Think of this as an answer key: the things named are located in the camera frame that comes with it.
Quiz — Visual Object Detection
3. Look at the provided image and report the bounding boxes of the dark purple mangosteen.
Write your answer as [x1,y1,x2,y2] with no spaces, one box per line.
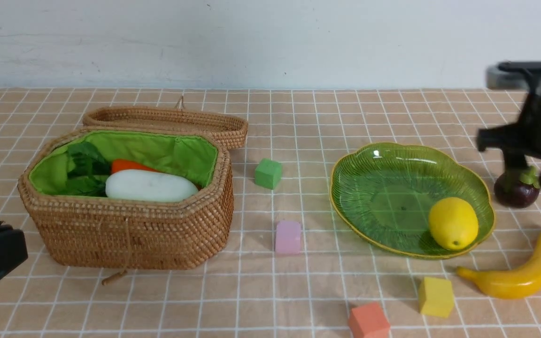
[494,166,541,209]

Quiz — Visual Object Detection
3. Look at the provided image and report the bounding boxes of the yellow lemon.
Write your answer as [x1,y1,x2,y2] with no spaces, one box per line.
[428,197,479,252]

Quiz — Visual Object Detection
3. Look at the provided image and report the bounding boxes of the yellow banana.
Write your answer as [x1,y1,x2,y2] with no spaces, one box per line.
[456,232,541,300]

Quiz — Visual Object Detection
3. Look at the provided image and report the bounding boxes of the white radish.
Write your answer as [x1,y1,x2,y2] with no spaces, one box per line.
[105,169,198,203]

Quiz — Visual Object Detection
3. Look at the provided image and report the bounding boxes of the woven wicker basket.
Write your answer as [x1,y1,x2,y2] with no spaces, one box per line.
[18,127,234,284]

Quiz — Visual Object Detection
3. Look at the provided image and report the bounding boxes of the green leafy vegetable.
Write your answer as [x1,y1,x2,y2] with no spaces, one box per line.
[60,141,112,197]

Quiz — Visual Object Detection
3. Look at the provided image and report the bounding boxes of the orange carrot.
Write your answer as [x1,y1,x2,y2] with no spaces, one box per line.
[111,159,159,175]

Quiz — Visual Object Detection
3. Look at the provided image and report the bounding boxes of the green glass plate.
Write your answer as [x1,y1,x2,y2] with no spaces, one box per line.
[329,143,495,260]

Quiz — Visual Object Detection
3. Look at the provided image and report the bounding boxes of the yellow cube block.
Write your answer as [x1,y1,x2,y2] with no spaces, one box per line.
[418,277,455,318]

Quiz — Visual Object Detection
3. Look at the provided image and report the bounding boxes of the orange cube block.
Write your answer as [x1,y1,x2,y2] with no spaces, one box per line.
[348,302,391,338]

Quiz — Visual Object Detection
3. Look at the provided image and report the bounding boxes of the pink cube block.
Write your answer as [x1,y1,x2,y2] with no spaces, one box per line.
[275,220,302,255]

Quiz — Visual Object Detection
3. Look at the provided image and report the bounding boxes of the beige checkered tablecloth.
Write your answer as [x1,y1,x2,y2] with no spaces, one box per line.
[0,88,541,338]

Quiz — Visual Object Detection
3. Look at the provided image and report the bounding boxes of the green cube block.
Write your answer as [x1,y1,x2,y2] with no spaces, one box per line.
[254,158,283,190]

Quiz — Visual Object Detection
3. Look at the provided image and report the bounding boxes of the woven wicker basket lid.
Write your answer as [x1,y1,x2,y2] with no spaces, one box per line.
[82,96,248,148]

